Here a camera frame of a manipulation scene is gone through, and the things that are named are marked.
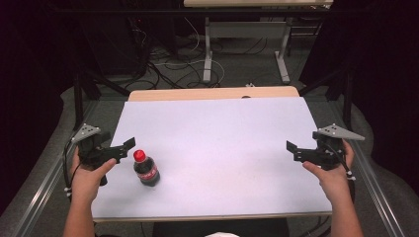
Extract dark cola bottle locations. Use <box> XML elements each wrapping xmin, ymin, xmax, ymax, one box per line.
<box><xmin>132</xmin><ymin>156</ymin><xmax>161</xmax><ymax>188</ymax></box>

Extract wooden table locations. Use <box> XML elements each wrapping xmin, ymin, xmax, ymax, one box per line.
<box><xmin>91</xmin><ymin>86</ymin><xmax>333</xmax><ymax>223</ymax></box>

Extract aluminium rail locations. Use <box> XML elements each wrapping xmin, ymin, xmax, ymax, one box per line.
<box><xmin>12</xmin><ymin>100</ymin><xmax>97</xmax><ymax>237</ymax></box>
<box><xmin>329</xmin><ymin>98</ymin><xmax>407</xmax><ymax>237</ymax></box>

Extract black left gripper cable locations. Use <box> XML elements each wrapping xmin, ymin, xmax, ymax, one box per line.
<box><xmin>62</xmin><ymin>139</ymin><xmax>83</xmax><ymax>202</ymax></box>

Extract dark curtain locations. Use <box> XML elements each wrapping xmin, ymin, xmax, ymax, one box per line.
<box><xmin>0</xmin><ymin>0</ymin><xmax>82</xmax><ymax>216</ymax></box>
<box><xmin>298</xmin><ymin>0</ymin><xmax>419</xmax><ymax>196</ymax></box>

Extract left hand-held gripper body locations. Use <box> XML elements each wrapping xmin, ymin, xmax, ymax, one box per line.
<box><xmin>70</xmin><ymin>122</ymin><xmax>129</xmax><ymax>187</ymax></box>

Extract desk with white legs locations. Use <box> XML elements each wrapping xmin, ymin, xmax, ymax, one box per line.
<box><xmin>183</xmin><ymin>0</ymin><xmax>334</xmax><ymax>85</ymax></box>

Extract white floor cable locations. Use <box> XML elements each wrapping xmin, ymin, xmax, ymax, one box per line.
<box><xmin>153</xmin><ymin>16</ymin><xmax>227</xmax><ymax>87</ymax></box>

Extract tangle of black floor cables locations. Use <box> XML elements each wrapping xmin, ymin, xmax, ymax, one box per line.
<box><xmin>124</xmin><ymin>18</ymin><xmax>221</xmax><ymax>91</ymax></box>

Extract red bottle cap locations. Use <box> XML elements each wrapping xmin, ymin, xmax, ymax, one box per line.
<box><xmin>132</xmin><ymin>149</ymin><xmax>147</xmax><ymax>163</ymax></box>

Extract black horizontal bar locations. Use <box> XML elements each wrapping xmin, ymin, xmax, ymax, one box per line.
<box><xmin>48</xmin><ymin>7</ymin><xmax>364</xmax><ymax>16</ymax></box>

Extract person's dark lap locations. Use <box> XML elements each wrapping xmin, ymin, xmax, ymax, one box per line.
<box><xmin>152</xmin><ymin>218</ymin><xmax>291</xmax><ymax>237</ymax></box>

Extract person's left hand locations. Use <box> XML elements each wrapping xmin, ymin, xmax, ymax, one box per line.
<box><xmin>70</xmin><ymin>146</ymin><xmax>118</xmax><ymax>205</ymax></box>

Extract person's white clothing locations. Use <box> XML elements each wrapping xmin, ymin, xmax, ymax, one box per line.
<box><xmin>204</xmin><ymin>231</ymin><xmax>241</xmax><ymax>237</ymax></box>

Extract black metal frame stand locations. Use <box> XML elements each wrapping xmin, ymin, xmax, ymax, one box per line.
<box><xmin>72</xmin><ymin>63</ymin><xmax>131</xmax><ymax>131</ymax></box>
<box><xmin>297</xmin><ymin>63</ymin><xmax>356</xmax><ymax>132</ymax></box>

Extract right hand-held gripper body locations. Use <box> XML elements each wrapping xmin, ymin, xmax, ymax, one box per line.
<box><xmin>295</xmin><ymin>122</ymin><xmax>366</xmax><ymax>172</ymax></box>

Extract person's right hand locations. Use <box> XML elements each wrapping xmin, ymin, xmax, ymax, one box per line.
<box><xmin>301</xmin><ymin>137</ymin><xmax>356</xmax><ymax>202</ymax></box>

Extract white table mat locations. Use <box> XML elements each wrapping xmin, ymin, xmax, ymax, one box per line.
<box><xmin>91</xmin><ymin>96</ymin><xmax>333</xmax><ymax>220</ymax></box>

